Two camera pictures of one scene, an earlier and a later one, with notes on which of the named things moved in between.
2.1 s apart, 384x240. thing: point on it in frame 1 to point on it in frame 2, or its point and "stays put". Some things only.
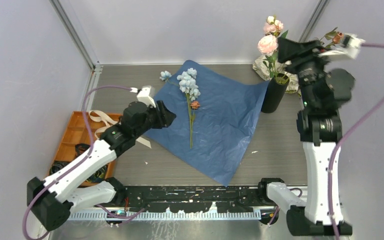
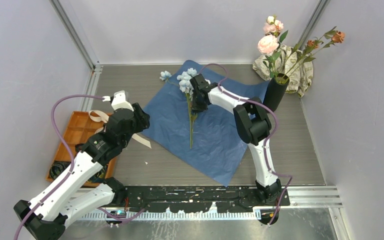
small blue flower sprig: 165,75 stays put
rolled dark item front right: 99,176 stays put
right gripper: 288,49 to 196,108
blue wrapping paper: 216,112 stays put
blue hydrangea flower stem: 187,85 stays put
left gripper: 163,120 to 141,117
